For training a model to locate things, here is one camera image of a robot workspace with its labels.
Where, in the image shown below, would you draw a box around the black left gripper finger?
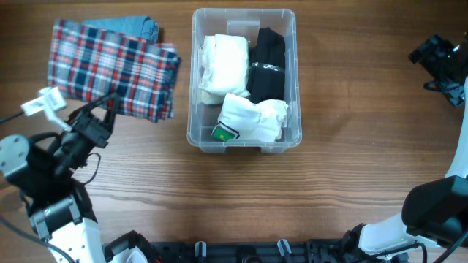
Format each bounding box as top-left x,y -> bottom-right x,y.
104,95 -> 120,128
75,92 -> 118,117

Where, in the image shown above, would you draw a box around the plaid flannel cloth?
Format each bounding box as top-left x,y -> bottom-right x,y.
47,20 -> 181,123

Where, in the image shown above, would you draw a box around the blue denim jeans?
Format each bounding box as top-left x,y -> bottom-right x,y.
83,16 -> 159,42

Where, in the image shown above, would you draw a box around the cream cloth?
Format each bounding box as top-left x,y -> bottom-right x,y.
198,34 -> 250,105

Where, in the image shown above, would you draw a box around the white printed t-shirt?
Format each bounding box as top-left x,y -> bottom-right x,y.
211,94 -> 288,142

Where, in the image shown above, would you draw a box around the clear plastic storage bin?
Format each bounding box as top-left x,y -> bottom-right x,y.
187,8 -> 302,153

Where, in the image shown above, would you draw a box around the black garment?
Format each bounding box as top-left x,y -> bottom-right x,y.
246,27 -> 285,104

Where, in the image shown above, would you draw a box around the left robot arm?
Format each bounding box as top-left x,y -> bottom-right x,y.
1,93 -> 162,262

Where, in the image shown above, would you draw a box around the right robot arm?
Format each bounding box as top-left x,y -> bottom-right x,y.
104,33 -> 467,262

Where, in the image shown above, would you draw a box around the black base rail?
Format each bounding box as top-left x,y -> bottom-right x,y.
104,239 -> 410,263

